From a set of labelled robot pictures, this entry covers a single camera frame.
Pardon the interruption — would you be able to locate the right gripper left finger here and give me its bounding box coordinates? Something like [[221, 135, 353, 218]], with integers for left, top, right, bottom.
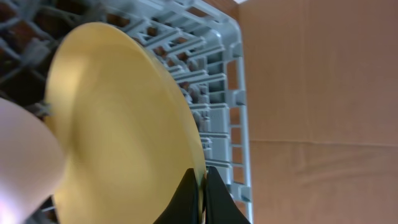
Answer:
[[154, 168, 199, 224]]

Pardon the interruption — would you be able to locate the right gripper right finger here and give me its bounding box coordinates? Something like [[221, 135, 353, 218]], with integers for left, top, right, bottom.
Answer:
[[205, 166, 250, 224]]

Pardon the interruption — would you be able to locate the yellow plate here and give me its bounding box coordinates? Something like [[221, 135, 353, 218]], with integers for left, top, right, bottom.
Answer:
[[45, 22, 206, 224]]

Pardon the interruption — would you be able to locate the pink bowl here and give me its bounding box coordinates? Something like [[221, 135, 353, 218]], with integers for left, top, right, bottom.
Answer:
[[1, 99, 65, 223]]

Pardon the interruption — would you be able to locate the grey dishwasher rack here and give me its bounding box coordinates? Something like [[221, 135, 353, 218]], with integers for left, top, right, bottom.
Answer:
[[1, 0, 253, 221]]

